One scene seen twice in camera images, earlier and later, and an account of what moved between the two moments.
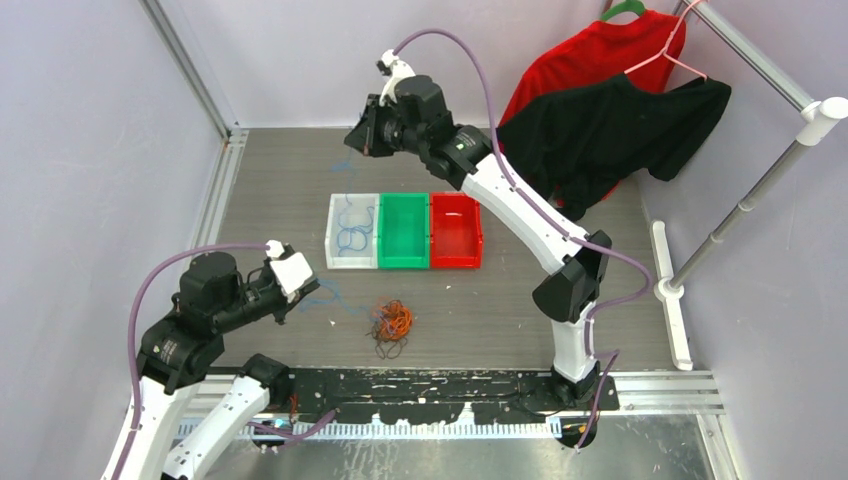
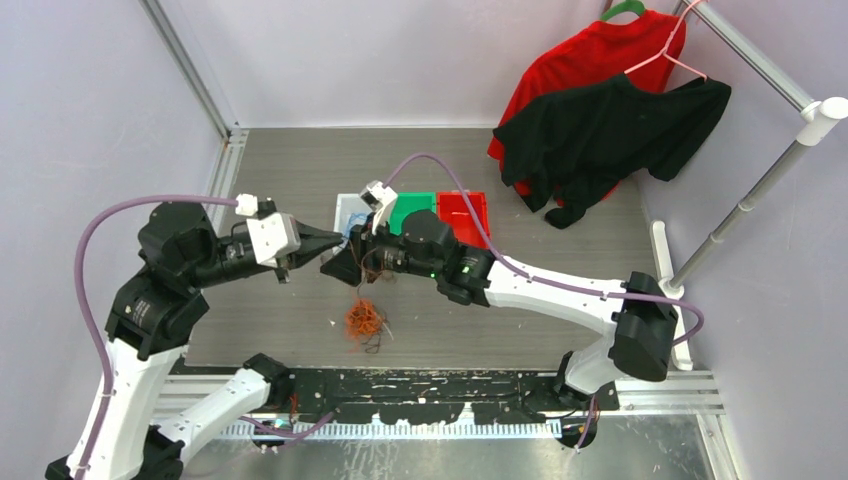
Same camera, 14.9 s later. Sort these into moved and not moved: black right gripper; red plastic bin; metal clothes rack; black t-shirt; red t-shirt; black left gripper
Moved: black right gripper; black left gripper
Not moved: metal clothes rack; red t-shirt; black t-shirt; red plastic bin
